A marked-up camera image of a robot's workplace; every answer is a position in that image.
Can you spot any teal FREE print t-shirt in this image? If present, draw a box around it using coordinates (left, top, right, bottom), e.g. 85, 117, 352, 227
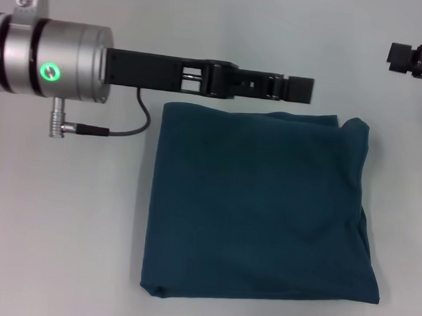
138, 100, 391, 311

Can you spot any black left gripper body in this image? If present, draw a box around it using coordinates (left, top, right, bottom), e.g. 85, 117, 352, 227
102, 47, 241, 102

